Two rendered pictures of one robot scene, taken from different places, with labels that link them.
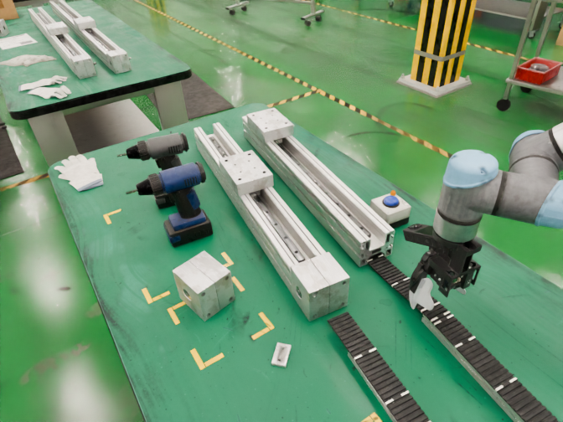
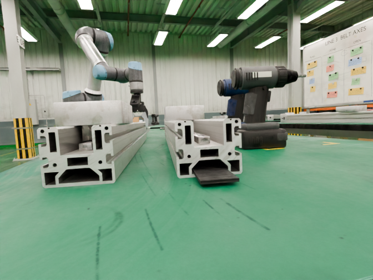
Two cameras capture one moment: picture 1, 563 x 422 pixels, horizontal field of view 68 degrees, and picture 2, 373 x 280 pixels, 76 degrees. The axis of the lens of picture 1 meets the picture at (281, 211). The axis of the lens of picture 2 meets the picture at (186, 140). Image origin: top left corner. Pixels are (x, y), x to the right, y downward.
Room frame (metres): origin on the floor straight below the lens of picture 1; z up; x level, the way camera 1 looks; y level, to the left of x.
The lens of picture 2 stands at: (1.76, 0.33, 0.87)
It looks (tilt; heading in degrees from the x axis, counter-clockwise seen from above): 5 degrees down; 197
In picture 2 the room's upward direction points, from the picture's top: 3 degrees counter-clockwise
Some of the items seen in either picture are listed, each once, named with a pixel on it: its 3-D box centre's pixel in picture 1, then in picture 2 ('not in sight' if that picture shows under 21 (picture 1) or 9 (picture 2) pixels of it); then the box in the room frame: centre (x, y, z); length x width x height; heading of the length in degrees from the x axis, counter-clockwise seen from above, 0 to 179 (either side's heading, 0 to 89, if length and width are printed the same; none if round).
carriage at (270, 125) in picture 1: (270, 127); (100, 121); (1.35, 0.02, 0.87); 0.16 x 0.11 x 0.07; 23
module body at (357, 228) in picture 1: (302, 172); (122, 136); (1.12, -0.07, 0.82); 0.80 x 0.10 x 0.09; 23
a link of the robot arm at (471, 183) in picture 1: (468, 187); (135, 72); (0.57, -0.32, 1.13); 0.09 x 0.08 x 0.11; 63
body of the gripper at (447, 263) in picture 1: (450, 257); (137, 101); (0.56, -0.32, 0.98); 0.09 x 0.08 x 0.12; 23
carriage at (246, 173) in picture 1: (245, 176); (182, 118); (1.05, 0.10, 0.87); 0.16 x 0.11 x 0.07; 23
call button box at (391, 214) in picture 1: (387, 212); not in sight; (0.92, -0.30, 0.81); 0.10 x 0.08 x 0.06; 113
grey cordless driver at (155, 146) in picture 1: (158, 172); (270, 106); (1.07, 0.36, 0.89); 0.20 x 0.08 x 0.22; 108
